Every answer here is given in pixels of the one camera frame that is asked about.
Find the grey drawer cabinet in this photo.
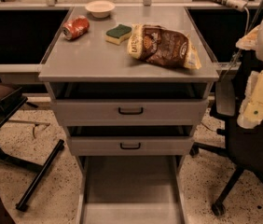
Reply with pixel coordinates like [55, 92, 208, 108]
[39, 5, 218, 217]

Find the black office chair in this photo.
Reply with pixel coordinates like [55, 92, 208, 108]
[190, 51, 263, 217]

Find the crushed orange soda can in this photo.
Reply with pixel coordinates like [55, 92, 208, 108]
[62, 16, 90, 40]

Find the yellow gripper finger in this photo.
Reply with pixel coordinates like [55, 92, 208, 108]
[237, 70, 263, 129]
[236, 26, 259, 50]

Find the drawer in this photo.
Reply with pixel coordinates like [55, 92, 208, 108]
[52, 82, 208, 126]
[67, 125, 193, 156]
[75, 156, 187, 224]

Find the white bowl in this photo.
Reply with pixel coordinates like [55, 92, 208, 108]
[85, 0, 115, 19]

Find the top drawer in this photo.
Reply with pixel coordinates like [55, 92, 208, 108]
[52, 82, 208, 126]

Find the bottom drawer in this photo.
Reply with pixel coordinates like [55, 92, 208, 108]
[75, 156, 187, 224]

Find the middle drawer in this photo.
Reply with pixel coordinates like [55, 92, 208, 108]
[67, 125, 193, 156]

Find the black side table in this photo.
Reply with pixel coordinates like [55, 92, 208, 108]
[0, 75, 66, 213]

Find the green and yellow sponge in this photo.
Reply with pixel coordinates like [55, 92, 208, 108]
[105, 24, 132, 45]

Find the brown chip bag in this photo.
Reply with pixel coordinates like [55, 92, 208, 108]
[127, 24, 201, 69]

